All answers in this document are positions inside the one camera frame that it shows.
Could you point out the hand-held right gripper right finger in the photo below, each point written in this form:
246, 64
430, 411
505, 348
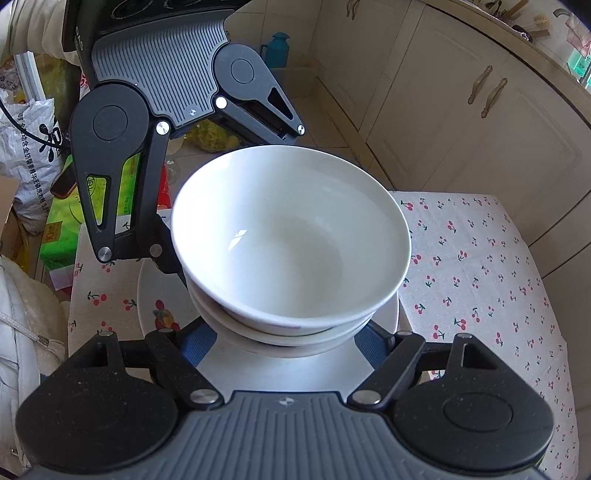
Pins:
369, 345

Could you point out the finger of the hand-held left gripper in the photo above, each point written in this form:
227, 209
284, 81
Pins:
150, 194
254, 117

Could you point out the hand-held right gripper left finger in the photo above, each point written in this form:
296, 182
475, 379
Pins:
201, 345

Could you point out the white ceramic bowl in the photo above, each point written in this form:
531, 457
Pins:
203, 302
286, 230

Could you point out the white bowl faint floral print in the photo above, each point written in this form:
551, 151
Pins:
277, 349

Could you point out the small white fruit-print plate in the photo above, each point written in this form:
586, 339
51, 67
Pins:
277, 374

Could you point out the person's left forearm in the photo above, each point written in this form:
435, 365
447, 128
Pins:
32, 32

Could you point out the yellow plastic bag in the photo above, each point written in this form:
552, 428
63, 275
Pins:
212, 137

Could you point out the teal thermos jug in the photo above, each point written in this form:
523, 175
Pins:
277, 53

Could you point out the green cardboard box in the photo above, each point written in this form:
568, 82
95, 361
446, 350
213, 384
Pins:
64, 221

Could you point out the cherry print tablecloth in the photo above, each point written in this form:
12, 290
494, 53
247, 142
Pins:
461, 258

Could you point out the white printed sack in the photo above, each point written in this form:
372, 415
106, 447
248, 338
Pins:
27, 152

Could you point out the brown cardboard box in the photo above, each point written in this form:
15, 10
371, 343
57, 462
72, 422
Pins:
11, 221

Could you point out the white fleece jacket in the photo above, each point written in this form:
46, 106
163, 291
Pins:
23, 369

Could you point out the white kitchen cabinets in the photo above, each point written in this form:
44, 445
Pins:
438, 92

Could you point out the dark kitchen faucet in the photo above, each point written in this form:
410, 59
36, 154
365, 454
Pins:
564, 14

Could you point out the green dish soap bottle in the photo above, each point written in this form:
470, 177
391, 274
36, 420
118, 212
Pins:
582, 67

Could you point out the pink dish cloth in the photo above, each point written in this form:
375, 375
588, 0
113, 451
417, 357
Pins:
579, 33

